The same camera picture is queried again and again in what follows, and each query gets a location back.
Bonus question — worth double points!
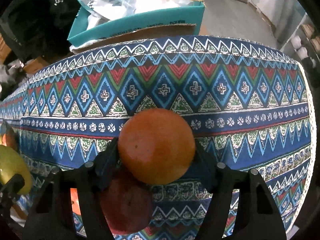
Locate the small orange tangerine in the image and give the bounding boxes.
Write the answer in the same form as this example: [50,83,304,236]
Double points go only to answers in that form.
[70,188,81,215]

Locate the black hanging jacket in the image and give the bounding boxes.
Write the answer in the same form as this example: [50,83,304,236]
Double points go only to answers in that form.
[1,0,80,62]

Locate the patterned blue tablecloth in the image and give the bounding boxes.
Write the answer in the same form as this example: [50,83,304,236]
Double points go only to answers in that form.
[1,36,317,231]

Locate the dark red apple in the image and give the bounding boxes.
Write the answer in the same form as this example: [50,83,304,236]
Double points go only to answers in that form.
[99,166,153,235]

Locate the small wooden drawer box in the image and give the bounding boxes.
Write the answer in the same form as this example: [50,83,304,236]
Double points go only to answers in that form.
[23,56,55,74]

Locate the shoe rack with shoes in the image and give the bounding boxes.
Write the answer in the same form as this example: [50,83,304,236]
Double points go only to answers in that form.
[280,13,319,76]

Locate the brown cardboard box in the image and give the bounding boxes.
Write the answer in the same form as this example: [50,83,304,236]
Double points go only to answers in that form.
[69,23,196,54]

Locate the orange with stem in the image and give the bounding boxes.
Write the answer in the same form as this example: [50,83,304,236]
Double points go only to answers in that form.
[118,108,196,185]

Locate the teal storage box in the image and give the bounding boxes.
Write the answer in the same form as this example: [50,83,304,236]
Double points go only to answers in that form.
[67,1,205,47]

